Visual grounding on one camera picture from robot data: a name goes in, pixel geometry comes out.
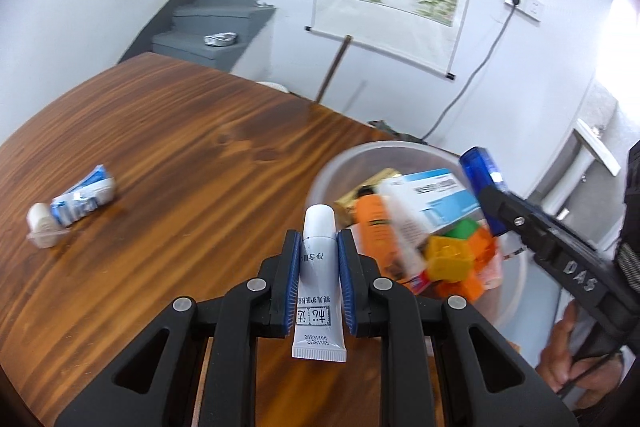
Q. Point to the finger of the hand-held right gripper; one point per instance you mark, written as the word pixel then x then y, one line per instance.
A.
pixel 477 167

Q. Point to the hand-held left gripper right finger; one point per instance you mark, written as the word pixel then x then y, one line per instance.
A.
pixel 346 282

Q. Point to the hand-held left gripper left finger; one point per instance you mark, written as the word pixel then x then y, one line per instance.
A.
pixel 292 282

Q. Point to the white ointment tube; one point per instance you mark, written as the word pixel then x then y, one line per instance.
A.
pixel 320 267

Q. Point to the blue white medicine box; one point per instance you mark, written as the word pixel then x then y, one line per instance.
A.
pixel 435 197

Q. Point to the clear plastic bowl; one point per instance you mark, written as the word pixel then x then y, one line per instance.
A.
pixel 350 167

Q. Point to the person's right hand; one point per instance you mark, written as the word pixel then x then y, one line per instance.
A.
pixel 557 367

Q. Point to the orange tube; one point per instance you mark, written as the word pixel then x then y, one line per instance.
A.
pixel 375 227

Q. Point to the green toy block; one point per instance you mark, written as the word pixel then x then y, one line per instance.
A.
pixel 462 229

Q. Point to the red white small packet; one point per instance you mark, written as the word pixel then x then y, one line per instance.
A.
pixel 417 282

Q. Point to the slim white tube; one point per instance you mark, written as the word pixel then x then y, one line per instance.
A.
pixel 402 227

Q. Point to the gold packet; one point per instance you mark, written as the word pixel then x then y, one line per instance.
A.
pixel 345 202

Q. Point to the orange toy block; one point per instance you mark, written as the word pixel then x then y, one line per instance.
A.
pixel 462 289
pixel 482 247

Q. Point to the person's dark clothing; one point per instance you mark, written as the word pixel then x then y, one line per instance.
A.
pixel 632 207

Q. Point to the dark cloth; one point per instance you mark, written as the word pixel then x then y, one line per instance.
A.
pixel 395 132

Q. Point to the yellow toy block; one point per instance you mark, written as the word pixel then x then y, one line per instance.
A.
pixel 447 259

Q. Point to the wooden stick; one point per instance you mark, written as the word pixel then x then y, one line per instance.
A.
pixel 332 69

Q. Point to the white bucket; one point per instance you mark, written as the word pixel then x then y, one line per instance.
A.
pixel 272 86

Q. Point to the bright window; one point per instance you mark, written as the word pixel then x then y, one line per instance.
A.
pixel 631 32

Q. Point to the crumpled blue white toothpaste tube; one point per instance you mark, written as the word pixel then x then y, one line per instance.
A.
pixel 80 202

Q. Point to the crumpled foil tray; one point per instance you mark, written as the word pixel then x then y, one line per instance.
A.
pixel 220 39

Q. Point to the grey staircase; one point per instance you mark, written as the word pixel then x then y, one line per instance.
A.
pixel 210 22

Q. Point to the white pedestal sink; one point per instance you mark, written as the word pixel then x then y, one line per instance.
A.
pixel 580 167

